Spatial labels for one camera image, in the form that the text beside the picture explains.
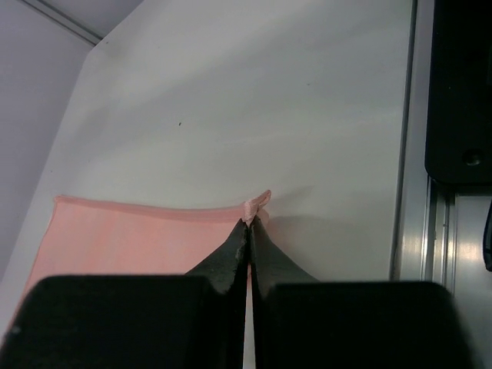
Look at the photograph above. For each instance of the aluminium front rail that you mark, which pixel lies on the aluminium front rail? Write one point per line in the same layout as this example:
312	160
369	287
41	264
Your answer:
443	232

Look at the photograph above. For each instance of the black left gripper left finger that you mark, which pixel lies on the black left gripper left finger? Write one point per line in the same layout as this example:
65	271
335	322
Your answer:
192	320

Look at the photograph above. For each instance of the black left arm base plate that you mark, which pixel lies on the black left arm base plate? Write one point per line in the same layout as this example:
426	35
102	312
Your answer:
458	140

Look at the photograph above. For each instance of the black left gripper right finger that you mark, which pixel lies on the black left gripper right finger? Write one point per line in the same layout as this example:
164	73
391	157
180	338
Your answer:
300	322

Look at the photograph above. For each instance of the pink cloth napkin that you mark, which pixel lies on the pink cloth napkin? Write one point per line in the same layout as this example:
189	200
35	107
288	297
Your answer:
106	238

